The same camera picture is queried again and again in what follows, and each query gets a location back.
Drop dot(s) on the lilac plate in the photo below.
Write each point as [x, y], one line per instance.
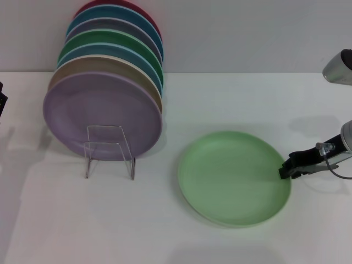
[82, 110]

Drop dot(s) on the grey plate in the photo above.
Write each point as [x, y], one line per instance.
[110, 24]

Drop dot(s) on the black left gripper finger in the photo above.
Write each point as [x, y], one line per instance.
[2, 101]

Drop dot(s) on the beige plate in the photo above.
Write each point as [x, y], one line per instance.
[104, 64]

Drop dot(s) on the dark teal plate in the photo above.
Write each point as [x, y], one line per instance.
[110, 12]

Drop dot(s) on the dark green plate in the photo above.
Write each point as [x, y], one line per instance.
[110, 37]

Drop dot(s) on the red plate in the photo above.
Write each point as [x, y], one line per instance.
[150, 15]

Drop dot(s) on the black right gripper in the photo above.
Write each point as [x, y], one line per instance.
[309, 156]

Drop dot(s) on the light blue plate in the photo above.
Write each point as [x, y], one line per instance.
[110, 50]

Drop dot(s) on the light green plate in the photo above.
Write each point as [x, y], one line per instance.
[233, 178]

